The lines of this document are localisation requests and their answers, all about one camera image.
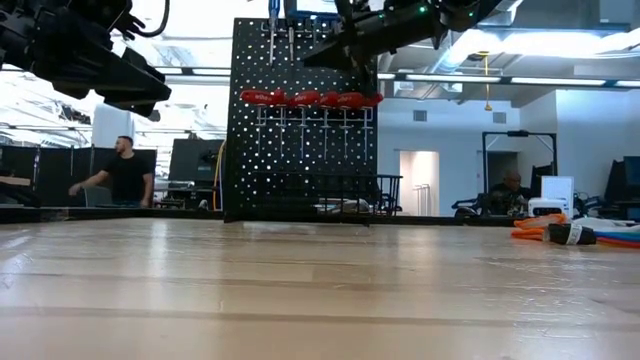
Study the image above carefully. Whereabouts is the silver ratchet wrench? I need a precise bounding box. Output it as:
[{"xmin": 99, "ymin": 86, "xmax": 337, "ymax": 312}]
[{"xmin": 318, "ymin": 197, "xmax": 374, "ymax": 214}]

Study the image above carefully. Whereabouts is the long ceiling light strip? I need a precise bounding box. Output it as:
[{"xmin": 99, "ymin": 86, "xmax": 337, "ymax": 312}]
[
  {"xmin": 154, "ymin": 66, "xmax": 232, "ymax": 79},
  {"xmin": 378, "ymin": 73, "xmax": 640, "ymax": 87}
]

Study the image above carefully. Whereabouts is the white perforated metal panel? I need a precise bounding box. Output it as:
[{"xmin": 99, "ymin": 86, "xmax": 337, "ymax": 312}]
[{"xmin": 541, "ymin": 175, "xmax": 575, "ymax": 201}]

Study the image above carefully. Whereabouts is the yellow hanging cord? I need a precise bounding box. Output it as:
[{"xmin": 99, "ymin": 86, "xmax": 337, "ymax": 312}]
[{"xmin": 479, "ymin": 50, "xmax": 494, "ymax": 113}]

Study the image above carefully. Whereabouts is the person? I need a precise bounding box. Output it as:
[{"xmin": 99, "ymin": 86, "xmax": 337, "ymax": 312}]
[
  {"xmin": 487, "ymin": 169, "xmax": 535, "ymax": 217},
  {"xmin": 68, "ymin": 135, "xmax": 155, "ymax": 209}
]

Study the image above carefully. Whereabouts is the black metal table frame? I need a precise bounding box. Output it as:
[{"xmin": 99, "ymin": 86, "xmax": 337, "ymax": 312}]
[{"xmin": 0, "ymin": 205, "xmax": 516, "ymax": 227}]

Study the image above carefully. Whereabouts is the blue cable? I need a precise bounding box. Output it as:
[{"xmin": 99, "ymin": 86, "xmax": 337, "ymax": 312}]
[{"xmin": 594, "ymin": 230, "xmax": 640, "ymax": 241}]

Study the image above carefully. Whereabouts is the silver ring holder rail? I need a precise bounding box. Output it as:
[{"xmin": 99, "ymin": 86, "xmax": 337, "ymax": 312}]
[{"xmin": 254, "ymin": 104, "xmax": 376, "ymax": 132}]

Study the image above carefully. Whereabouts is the white box device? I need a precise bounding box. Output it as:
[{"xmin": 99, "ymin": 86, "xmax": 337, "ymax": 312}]
[{"xmin": 528, "ymin": 197, "xmax": 569, "ymax": 219}]

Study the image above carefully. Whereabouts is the black metal peg board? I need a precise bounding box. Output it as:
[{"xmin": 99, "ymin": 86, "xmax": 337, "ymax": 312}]
[{"xmin": 223, "ymin": 17, "xmax": 380, "ymax": 221}]

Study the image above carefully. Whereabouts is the orange cable bundle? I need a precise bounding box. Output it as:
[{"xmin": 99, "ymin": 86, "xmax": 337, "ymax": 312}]
[{"xmin": 510, "ymin": 213, "xmax": 640, "ymax": 242}]

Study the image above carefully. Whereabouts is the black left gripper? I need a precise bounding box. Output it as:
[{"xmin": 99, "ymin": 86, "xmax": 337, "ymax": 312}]
[{"xmin": 0, "ymin": 0, "xmax": 172, "ymax": 119}]

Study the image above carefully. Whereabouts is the black wheeled machine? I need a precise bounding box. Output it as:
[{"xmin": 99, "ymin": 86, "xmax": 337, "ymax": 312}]
[{"xmin": 452, "ymin": 197, "xmax": 494, "ymax": 218}]

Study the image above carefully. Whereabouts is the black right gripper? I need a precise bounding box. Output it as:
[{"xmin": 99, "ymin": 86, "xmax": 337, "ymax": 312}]
[{"xmin": 303, "ymin": 0, "xmax": 451, "ymax": 71}]

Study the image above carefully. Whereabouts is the yellow cable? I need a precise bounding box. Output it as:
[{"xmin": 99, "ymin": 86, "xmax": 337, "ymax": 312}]
[{"xmin": 211, "ymin": 141, "xmax": 227, "ymax": 212}]

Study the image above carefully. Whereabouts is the grey chair back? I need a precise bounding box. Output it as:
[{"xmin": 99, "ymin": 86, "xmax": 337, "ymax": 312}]
[{"xmin": 82, "ymin": 185, "xmax": 114, "ymax": 209}]

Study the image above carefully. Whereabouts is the black rack frame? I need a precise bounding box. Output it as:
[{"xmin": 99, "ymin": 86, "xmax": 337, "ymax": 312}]
[{"xmin": 481, "ymin": 130, "xmax": 558, "ymax": 217}]

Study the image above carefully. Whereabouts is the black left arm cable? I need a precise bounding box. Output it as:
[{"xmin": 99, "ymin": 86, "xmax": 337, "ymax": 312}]
[{"xmin": 127, "ymin": 0, "xmax": 172, "ymax": 40}]

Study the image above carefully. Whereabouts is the silver slotted tool rail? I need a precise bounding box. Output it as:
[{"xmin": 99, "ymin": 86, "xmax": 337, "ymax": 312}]
[{"xmin": 259, "ymin": 19, "xmax": 351, "ymax": 41}]

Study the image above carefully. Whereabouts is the black partition wall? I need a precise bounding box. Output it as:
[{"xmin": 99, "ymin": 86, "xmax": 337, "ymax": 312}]
[{"xmin": 0, "ymin": 145, "xmax": 158, "ymax": 209}]

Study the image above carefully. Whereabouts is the black wire basket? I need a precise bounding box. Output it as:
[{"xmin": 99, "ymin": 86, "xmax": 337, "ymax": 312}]
[{"xmin": 253, "ymin": 172, "xmax": 404, "ymax": 220}]

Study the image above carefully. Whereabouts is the red cable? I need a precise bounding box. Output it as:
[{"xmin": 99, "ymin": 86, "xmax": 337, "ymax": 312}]
[{"xmin": 594, "ymin": 237, "xmax": 640, "ymax": 250}]

